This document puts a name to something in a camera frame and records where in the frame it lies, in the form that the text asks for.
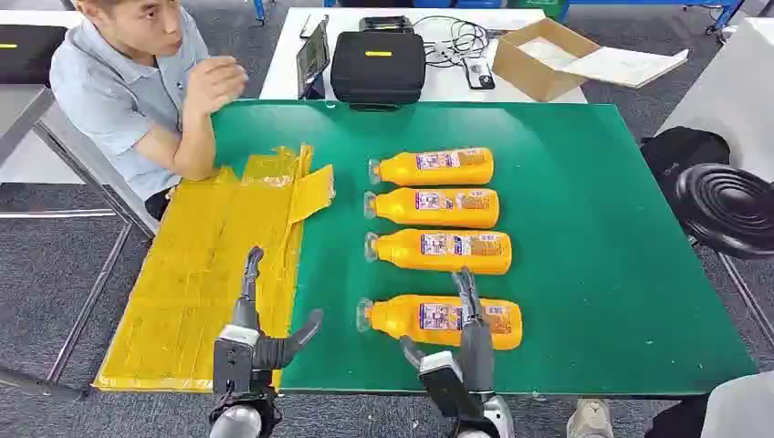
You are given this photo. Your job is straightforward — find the black device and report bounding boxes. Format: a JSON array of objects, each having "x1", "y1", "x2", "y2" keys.
[{"x1": 358, "y1": 16, "x2": 415, "y2": 35}]

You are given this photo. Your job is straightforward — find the white paper booklet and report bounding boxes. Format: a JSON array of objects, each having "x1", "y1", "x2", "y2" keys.
[{"x1": 556, "y1": 47, "x2": 691, "y2": 90}]

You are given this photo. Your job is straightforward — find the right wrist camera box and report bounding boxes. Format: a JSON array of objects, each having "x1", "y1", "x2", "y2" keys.
[{"x1": 417, "y1": 350, "x2": 485, "y2": 422}]

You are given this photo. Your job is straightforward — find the white table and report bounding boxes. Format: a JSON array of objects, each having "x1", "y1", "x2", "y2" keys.
[{"x1": 259, "y1": 6, "x2": 588, "y2": 104}]

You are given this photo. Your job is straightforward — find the person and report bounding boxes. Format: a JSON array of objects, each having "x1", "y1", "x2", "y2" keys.
[{"x1": 49, "y1": 0, "x2": 249, "y2": 223}]

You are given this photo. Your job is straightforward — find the black case with yellow label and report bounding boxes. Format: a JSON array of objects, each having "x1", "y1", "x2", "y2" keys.
[
  {"x1": 0, "y1": 25, "x2": 68, "y2": 86},
  {"x1": 330, "y1": 30, "x2": 427, "y2": 112}
]

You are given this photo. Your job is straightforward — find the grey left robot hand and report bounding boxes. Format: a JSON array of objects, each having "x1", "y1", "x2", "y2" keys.
[{"x1": 231, "y1": 246, "x2": 324, "y2": 373}]

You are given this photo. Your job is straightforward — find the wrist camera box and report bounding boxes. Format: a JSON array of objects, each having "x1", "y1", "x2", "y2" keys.
[
  {"x1": 213, "y1": 325, "x2": 261, "y2": 395},
  {"x1": 417, "y1": 350, "x2": 485, "y2": 422}
]

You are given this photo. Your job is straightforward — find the open cardboard box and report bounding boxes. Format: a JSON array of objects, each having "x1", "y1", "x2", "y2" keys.
[{"x1": 491, "y1": 17, "x2": 602, "y2": 103}]

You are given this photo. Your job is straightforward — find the orange drink bottle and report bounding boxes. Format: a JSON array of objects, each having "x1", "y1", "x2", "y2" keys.
[
  {"x1": 363, "y1": 187, "x2": 501, "y2": 230},
  {"x1": 363, "y1": 228, "x2": 513, "y2": 276},
  {"x1": 368, "y1": 147, "x2": 496, "y2": 187},
  {"x1": 356, "y1": 295, "x2": 524, "y2": 352}
]

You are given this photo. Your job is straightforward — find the person's right hand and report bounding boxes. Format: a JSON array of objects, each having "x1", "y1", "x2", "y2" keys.
[{"x1": 183, "y1": 56, "x2": 249, "y2": 119}]

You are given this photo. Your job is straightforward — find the black cable bundle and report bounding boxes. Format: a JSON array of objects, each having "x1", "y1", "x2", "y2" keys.
[{"x1": 413, "y1": 15, "x2": 492, "y2": 67}]

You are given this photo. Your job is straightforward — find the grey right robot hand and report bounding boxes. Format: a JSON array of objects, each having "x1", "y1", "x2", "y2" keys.
[{"x1": 400, "y1": 267, "x2": 497, "y2": 397}]

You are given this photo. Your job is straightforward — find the green table mat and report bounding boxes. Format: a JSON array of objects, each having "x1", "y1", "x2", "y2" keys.
[{"x1": 211, "y1": 99, "x2": 760, "y2": 398}]

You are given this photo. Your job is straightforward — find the black backpack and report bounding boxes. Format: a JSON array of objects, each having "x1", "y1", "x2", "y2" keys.
[{"x1": 639, "y1": 125, "x2": 732, "y2": 201}]

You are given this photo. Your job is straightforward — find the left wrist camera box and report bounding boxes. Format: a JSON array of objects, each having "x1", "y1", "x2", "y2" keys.
[{"x1": 213, "y1": 325, "x2": 261, "y2": 395}]

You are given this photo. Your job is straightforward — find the black round stool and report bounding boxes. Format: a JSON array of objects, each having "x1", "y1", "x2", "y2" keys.
[{"x1": 674, "y1": 162, "x2": 774, "y2": 261}]

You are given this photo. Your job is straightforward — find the pale grey table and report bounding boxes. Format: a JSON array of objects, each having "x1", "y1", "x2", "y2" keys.
[{"x1": 655, "y1": 16, "x2": 774, "y2": 183}]

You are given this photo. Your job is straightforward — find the grey metal table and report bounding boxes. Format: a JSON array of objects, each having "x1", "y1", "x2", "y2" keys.
[{"x1": 0, "y1": 84, "x2": 160, "y2": 402}]

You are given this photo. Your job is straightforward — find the tablet on stand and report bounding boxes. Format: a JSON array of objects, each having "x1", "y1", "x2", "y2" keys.
[{"x1": 295, "y1": 17, "x2": 332, "y2": 101}]

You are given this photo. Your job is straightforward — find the person's pale shoe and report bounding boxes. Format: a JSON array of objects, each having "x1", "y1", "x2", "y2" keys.
[{"x1": 566, "y1": 399, "x2": 615, "y2": 438}]

